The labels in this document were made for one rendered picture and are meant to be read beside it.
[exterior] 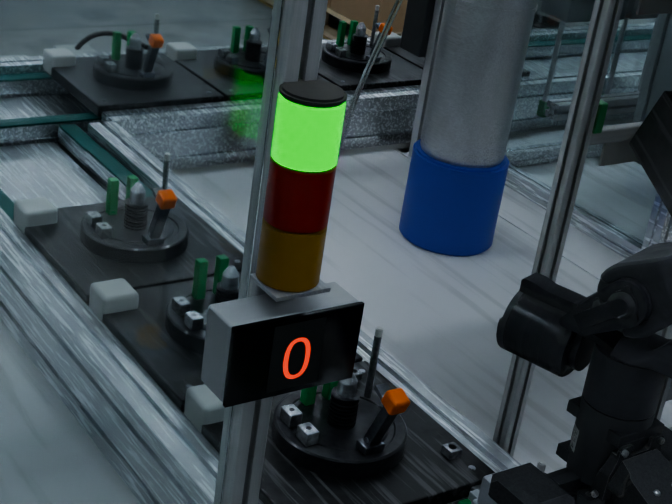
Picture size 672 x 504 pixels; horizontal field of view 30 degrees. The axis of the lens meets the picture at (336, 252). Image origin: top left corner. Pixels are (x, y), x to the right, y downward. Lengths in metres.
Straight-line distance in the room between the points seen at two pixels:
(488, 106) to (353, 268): 0.32
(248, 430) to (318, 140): 0.28
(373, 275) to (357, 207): 0.25
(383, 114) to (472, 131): 0.48
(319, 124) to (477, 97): 1.04
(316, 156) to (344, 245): 1.08
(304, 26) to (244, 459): 0.38
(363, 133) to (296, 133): 1.48
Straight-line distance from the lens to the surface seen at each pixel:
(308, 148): 0.91
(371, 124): 2.39
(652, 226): 2.10
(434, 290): 1.90
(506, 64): 1.92
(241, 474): 1.09
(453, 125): 1.94
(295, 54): 0.92
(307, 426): 1.27
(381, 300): 1.84
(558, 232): 1.29
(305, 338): 0.98
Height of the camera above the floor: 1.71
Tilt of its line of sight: 26 degrees down
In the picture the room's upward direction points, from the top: 9 degrees clockwise
